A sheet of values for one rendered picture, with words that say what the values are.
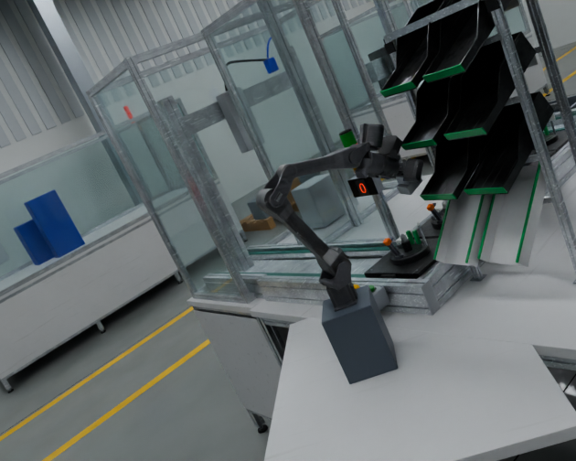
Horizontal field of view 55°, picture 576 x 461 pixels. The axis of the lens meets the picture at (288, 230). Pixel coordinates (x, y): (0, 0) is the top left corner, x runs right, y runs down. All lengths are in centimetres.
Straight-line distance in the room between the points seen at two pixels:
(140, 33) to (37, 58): 186
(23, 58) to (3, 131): 120
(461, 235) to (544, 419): 64
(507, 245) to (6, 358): 549
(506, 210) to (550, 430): 64
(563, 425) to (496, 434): 13
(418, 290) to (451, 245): 17
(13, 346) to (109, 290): 110
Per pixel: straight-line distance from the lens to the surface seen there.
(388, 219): 210
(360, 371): 155
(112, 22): 1050
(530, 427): 126
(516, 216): 162
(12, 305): 634
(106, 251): 654
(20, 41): 996
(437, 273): 175
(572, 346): 145
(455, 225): 173
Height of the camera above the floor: 166
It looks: 14 degrees down
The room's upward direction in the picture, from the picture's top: 25 degrees counter-clockwise
